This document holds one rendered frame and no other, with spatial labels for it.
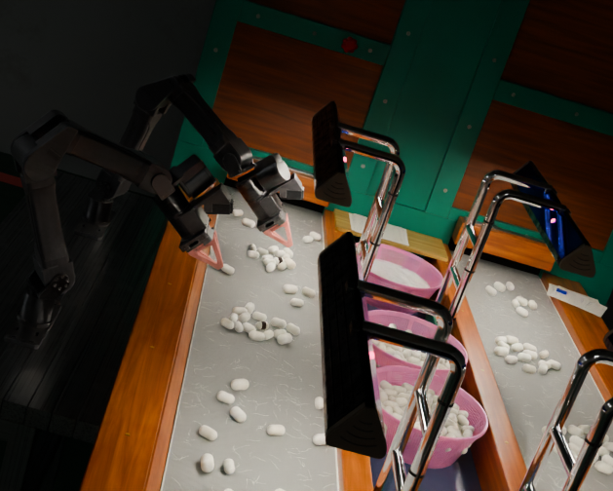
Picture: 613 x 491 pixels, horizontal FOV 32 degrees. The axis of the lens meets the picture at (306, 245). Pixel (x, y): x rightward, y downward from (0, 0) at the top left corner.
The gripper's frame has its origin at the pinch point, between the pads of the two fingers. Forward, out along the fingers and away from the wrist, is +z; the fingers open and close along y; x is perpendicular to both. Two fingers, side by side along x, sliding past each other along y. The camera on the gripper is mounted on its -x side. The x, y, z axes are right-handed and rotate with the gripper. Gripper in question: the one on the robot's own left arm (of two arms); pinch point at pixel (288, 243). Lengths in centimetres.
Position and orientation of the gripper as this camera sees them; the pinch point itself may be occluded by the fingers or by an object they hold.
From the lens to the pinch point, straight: 262.4
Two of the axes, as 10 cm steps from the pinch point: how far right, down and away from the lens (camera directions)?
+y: 0.0, -3.7, 9.3
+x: -8.5, 4.9, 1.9
